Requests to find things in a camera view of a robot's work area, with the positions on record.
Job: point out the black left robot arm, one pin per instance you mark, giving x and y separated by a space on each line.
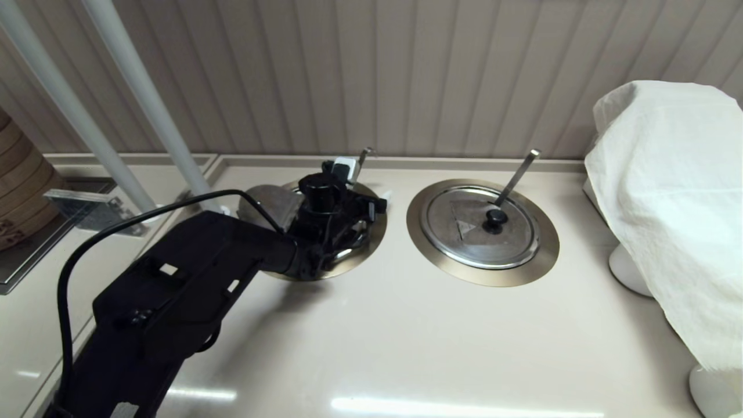
174 290

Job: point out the bamboo steamer stack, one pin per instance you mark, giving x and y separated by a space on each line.
23 186

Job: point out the hinged steel lid black knob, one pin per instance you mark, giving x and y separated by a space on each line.
464 247
273 203

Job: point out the grey metal pole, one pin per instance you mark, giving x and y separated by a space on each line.
151 104
64 93

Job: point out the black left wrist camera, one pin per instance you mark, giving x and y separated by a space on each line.
319 188

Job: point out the white cloth cover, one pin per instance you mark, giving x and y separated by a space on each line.
667 203

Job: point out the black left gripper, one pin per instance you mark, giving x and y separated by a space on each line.
331 232

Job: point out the white round appliance foot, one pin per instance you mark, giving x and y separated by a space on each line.
711 395
627 273

